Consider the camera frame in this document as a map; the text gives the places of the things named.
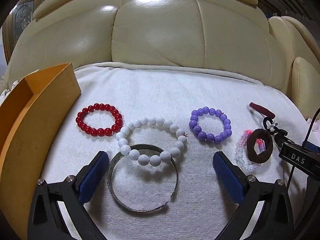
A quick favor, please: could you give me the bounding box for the cream leather sofa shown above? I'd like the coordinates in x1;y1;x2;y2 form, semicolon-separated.
0;0;320;120

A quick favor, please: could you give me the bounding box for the white bead bracelet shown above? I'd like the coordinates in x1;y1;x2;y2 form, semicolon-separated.
116;117;188;167

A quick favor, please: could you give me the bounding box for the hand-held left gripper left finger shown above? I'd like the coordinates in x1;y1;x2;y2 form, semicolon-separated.
27;151;110;240

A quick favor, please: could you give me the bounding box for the dark red strap keychain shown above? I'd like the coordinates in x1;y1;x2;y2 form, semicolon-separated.
249;102;287;135

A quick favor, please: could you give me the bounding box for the silver metal bangle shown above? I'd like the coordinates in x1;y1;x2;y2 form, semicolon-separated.
108;144;179;213

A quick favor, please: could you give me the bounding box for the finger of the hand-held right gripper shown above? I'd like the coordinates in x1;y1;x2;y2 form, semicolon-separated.
273;130;288;153

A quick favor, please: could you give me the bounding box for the red bead bracelet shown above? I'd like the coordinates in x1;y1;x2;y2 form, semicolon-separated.
76;103;123;137

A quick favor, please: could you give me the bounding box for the white towel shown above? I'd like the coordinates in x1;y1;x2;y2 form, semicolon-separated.
40;61;320;240

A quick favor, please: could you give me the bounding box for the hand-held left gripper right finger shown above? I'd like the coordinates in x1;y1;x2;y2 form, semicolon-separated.
212;151;295;240

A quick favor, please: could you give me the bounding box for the brown hair tie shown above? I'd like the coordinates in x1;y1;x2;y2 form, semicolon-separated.
247;128;274;165

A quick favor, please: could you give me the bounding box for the pink cloth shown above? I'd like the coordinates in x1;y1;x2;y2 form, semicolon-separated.
307;119;320;140

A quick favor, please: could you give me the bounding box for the purple bead bracelet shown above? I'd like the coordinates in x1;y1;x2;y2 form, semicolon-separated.
189;107;232;143

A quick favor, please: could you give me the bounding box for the orange cardboard box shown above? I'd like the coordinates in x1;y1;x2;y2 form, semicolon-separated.
0;62;81;240

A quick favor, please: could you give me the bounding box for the wooden door with patterned glass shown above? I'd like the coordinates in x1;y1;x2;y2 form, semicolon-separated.
2;0;68;63

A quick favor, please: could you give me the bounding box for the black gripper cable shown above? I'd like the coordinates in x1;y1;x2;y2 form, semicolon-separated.
286;106;320;189

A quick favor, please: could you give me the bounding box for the clear pink bead bracelet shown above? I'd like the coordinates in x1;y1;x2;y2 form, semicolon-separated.
234;129;265;173

